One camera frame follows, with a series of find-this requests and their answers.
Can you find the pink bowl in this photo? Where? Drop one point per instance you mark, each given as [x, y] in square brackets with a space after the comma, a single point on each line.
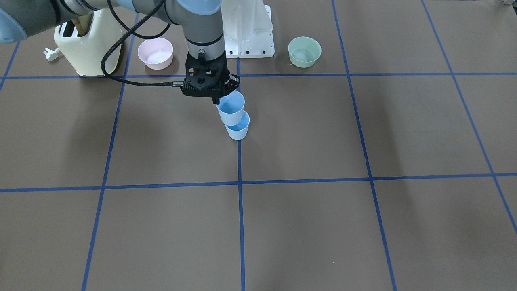
[156, 54]

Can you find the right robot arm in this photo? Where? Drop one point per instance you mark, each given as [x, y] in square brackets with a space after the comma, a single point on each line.
[201, 21]

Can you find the blue cup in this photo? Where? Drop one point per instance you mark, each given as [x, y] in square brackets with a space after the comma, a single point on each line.
[239, 131]
[231, 108]

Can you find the white toaster plug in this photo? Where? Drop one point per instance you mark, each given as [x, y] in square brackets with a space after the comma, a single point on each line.
[51, 55]

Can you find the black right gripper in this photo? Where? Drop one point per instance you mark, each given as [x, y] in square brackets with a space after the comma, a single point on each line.
[234, 83]

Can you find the cream toaster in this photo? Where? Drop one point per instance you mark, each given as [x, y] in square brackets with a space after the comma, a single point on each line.
[85, 53]

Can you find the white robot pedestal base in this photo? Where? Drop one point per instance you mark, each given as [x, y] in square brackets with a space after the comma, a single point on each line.
[248, 29]

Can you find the toast slice in toaster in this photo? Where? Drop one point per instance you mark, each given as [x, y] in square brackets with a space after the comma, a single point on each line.
[82, 24]

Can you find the green bowl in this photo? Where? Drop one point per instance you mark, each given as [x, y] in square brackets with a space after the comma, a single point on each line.
[304, 51]

